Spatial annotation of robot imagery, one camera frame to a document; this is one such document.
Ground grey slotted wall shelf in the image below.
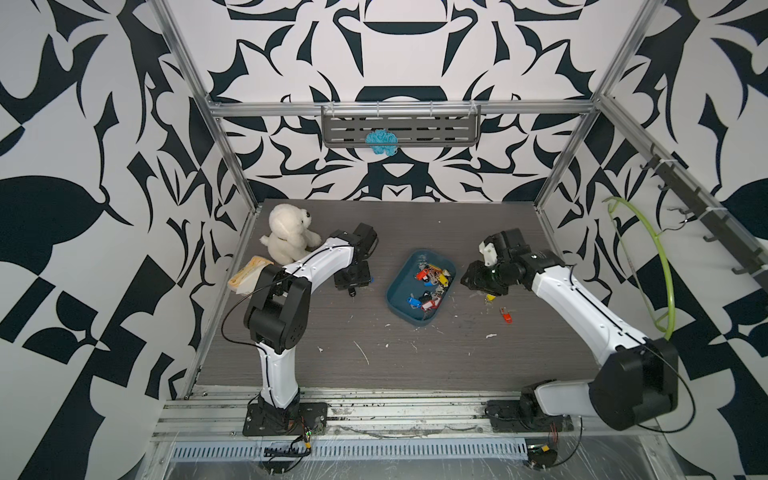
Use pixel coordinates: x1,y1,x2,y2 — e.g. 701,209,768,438
320,103,481,148

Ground teal scrunchie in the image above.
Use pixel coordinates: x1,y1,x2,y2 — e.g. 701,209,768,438
365,129,399,157

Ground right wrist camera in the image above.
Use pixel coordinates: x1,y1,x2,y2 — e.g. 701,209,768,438
479,242,498,267

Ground red tag key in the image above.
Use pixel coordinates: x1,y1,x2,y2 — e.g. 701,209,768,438
500,307,513,324

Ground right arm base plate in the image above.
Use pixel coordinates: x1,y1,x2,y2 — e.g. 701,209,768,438
484,396,574,433

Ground yellow tissue pack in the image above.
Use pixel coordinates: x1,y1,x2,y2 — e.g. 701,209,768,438
227,256,273,295

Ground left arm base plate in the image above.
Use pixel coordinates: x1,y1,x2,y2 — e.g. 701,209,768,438
242,398,328,437

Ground white cable duct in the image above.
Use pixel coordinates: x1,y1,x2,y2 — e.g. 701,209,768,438
171,437,527,462

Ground teal storage box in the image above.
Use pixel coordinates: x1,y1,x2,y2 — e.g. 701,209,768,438
385,249,457,327

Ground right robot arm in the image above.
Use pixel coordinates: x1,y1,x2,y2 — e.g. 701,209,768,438
461,229,681,431

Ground green hoop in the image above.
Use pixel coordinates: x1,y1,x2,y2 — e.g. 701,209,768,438
602,196,678,347

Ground dark wall hook rail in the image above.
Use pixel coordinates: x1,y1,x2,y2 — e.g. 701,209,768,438
641,144,767,290

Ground white teddy bear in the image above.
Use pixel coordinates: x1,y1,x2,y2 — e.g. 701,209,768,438
260,204,323,265

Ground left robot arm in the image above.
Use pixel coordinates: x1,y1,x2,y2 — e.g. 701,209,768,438
244,223,378,419

